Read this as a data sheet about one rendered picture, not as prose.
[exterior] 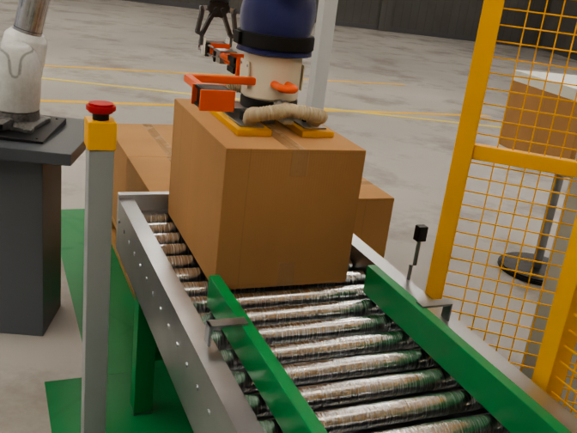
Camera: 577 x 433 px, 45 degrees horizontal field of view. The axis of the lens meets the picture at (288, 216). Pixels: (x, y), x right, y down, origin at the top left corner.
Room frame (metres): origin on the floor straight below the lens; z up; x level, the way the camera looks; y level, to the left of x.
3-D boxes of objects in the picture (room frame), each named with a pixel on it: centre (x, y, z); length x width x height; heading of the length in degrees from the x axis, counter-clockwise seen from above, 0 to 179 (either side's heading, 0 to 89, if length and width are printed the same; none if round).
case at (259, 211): (2.06, 0.11, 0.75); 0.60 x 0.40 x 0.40; 23
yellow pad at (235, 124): (2.02, 0.19, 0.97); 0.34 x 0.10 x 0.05; 24
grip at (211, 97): (1.68, 0.22, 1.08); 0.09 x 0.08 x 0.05; 114
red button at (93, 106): (1.65, 0.48, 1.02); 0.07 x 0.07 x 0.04
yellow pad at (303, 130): (2.10, 0.01, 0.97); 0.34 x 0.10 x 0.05; 24
